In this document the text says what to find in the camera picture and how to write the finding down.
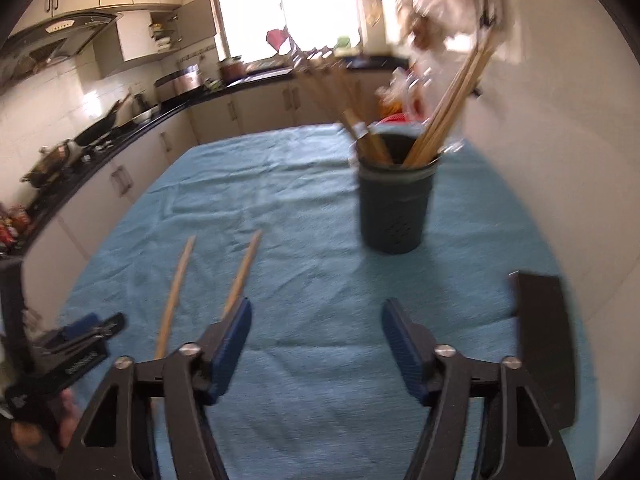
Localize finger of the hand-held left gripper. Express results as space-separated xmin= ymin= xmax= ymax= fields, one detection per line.
xmin=59 ymin=311 xmax=127 ymax=357
xmin=35 ymin=312 xmax=102 ymax=349

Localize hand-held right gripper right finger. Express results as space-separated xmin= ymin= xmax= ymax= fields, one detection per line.
xmin=381 ymin=297 xmax=576 ymax=480

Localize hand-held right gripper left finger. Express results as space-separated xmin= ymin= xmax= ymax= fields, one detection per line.
xmin=57 ymin=297 xmax=253 ymax=480

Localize wooden chopstick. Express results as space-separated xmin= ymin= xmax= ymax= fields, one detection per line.
xmin=154 ymin=235 xmax=197 ymax=361
xmin=220 ymin=230 xmax=263 ymax=321

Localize dark grey chopstick holder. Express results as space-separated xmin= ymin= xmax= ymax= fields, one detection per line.
xmin=356 ymin=132 xmax=443 ymax=255

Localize bundle of chopsticks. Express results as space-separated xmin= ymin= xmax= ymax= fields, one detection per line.
xmin=292 ymin=35 xmax=506 ymax=167

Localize person's left hand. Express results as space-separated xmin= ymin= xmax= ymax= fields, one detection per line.
xmin=10 ymin=390 xmax=85 ymax=454

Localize group of condiment bottles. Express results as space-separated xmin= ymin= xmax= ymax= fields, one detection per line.
xmin=0 ymin=202 xmax=33 ymax=256

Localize flat black phone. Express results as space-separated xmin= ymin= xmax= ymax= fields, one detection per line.
xmin=508 ymin=270 xmax=577 ymax=431

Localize steel pot with lid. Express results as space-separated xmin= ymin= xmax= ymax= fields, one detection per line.
xmin=22 ymin=140 xmax=71 ymax=188

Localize blue tablecloth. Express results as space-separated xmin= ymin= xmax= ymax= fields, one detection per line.
xmin=57 ymin=122 xmax=598 ymax=480

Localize black wok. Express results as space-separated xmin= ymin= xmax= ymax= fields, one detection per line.
xmin=74 ymin=100 xmax=133 ymax=147

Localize black kitchen countertop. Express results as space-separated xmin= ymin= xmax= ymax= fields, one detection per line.
xmin=0 ymin=55 xmax=411 ymax=261

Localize beige lower cabinets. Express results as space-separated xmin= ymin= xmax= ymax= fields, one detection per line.
xmin=20 ymin=67 xmax=411 ymax=301

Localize silver rice cooker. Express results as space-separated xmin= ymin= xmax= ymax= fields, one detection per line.
xmin=154 ymin=64 xmax=203 ymax=103

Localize clear glass mug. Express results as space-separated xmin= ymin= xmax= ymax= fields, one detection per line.
xmin=407 ymin=72 xmax=468 ymax=156

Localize brown clay pot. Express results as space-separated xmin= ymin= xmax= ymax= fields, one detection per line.
xmin=218 ymin=56 xmax=246 ymax=83

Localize grey range hood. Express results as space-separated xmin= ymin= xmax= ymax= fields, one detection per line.
xmin=0 ymin=10 xmax=123 ymax=81

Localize stack of white dishes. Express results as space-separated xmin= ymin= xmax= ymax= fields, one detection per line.
xmin=149 ymin=15 xmax=176 ymax=48

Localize red cloth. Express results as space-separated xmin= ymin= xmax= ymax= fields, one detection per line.
xmin=266 ymin=27 xmax=291 ymax=53

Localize kitchen window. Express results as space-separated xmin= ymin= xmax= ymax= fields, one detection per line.
xmin=202 ymin=0 xmax=371 ymax=63

